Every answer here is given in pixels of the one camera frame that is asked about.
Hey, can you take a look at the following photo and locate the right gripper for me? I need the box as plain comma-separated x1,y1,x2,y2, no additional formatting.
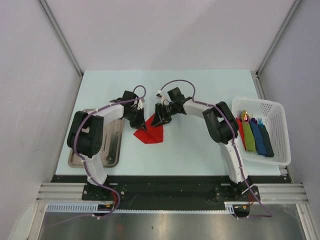
151,102,178,128

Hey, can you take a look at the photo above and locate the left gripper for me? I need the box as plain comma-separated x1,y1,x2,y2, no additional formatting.
124,107,147,132

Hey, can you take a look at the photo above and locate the red paper napkin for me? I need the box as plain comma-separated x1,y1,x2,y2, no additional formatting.
133,114,164,144

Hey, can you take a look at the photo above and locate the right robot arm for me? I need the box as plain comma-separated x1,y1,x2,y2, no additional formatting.
151,87,252,201

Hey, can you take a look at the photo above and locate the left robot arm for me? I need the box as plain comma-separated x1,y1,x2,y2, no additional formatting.
67,90,147,200

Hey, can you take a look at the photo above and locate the red napkin in basket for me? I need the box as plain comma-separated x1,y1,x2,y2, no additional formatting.
236,117,247,150

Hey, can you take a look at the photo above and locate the green rolled napkin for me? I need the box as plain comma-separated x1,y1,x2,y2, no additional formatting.
241,110,257,153

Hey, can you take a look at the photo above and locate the blue rolled napkin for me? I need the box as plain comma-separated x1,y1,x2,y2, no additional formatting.
249,120,267,156

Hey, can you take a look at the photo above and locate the dark navy rolled napkin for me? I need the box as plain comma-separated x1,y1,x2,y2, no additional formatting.
258,118,275,158

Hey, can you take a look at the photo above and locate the metal tray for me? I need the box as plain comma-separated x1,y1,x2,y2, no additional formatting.
67,109,124,168

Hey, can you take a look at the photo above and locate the white plastic basket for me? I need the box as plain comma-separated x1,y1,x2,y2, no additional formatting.
231,97,292,166

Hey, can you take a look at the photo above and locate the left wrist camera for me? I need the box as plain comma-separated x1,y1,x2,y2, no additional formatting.
134,98,145,110

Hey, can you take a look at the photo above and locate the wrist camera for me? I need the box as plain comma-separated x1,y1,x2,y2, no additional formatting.
156,90,167,104
134,98,145,110

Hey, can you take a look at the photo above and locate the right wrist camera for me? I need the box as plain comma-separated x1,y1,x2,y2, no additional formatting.
156,90,167,104

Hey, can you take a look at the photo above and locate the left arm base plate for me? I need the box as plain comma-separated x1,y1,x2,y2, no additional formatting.
81,183,128,201

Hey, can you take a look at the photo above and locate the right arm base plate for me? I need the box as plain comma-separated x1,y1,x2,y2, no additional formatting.
212,185,261,202

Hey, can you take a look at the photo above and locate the white cable duct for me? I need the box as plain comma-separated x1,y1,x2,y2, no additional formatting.
46,202,250,214

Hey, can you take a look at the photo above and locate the aluminium frame rail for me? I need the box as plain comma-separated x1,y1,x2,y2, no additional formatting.
36,183,309,204

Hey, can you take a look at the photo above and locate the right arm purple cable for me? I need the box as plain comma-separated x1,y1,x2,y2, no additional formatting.
159,79,273,218

